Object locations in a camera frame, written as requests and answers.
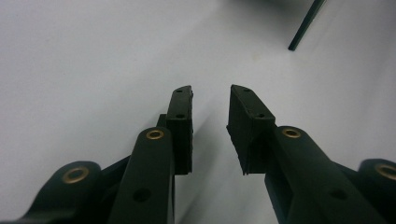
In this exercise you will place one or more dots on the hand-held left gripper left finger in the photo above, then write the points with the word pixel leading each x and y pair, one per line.
pixel 149 174

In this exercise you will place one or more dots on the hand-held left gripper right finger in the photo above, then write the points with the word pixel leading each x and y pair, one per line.
pixel 299 174

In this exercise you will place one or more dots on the black plate with silver stripes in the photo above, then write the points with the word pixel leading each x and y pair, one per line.
pixel 306 23

